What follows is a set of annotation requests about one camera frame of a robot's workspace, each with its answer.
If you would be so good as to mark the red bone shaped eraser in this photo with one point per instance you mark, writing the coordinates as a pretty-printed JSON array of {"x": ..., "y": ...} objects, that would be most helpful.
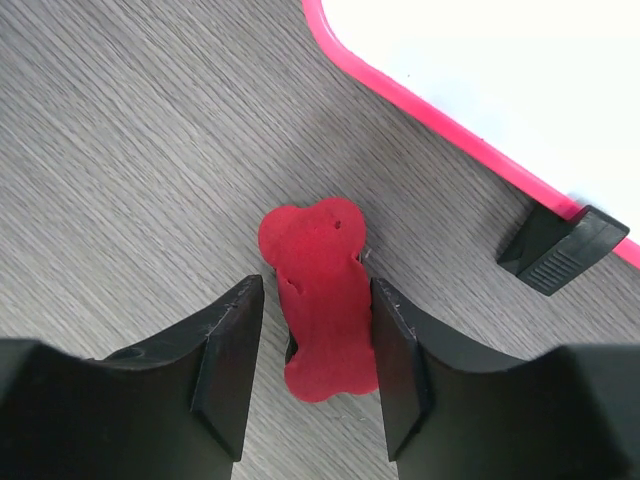
[{"x": 324, "y": 295}]

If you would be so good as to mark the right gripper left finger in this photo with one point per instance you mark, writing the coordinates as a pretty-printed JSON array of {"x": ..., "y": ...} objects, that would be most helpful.
[{"x": 172, "y": 406}]

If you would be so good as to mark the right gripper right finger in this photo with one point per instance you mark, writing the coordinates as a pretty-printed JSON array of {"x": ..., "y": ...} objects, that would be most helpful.
[{"x": 454, "y": 408}]

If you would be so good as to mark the pink framed whiteboard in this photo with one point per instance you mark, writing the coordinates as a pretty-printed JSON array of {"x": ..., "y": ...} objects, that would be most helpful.
[{"x": 544, "y": 93}]

